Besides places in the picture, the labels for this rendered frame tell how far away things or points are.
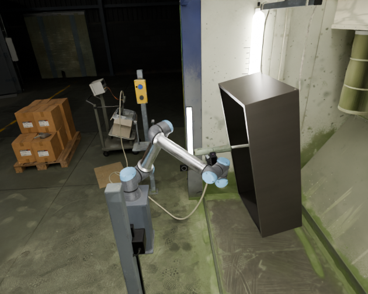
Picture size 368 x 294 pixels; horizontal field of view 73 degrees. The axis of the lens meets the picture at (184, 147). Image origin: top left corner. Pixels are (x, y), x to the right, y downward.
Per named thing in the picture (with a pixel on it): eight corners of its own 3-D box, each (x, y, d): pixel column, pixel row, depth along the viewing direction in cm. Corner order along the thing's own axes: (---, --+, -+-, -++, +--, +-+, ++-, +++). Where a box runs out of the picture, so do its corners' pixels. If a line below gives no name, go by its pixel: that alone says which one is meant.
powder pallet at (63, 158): (41, 142, 509) (38, 135, 502) (81, 137, 520) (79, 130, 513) (16, 172, 403) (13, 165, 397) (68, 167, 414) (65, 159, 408)
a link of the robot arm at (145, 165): (129, 173, 242) (152, 120, 191) (142, 165, 254) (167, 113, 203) (139, 184, 239) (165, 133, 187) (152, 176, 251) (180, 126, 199)
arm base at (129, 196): (120, 202, 228) (118, 193, 224) (123, 189, 245) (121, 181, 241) (140, 200, 229) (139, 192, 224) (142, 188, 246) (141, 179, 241)
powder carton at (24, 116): (32, 125, 454) (25, 105, 438) (48, 123, 455) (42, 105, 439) (21, 133, 420) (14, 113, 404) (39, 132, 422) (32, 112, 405)
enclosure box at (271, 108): (270, 184, 261) (259, 71, 204) (302, 226, 208) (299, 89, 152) (238, 193, 261) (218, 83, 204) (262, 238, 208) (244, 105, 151)
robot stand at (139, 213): (122, 255, 252) (111, 206, 223) (127, 233, 279) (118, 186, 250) (153, 254, 253) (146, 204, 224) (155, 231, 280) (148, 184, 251)
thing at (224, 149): (195, 172, 211) (194, 150, 199) (194, 169, 215) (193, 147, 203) (250, 164, 216) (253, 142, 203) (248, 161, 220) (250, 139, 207)
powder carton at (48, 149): (44, 151, 435) (38, 133, 418) (62, 150, 439) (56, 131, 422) (37, 163, 401) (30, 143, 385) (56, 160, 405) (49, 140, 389)
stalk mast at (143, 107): (156, 189, 348) (142, 69, 273) (155, 192, 343) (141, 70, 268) (152, 190, 348) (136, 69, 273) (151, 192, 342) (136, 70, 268)
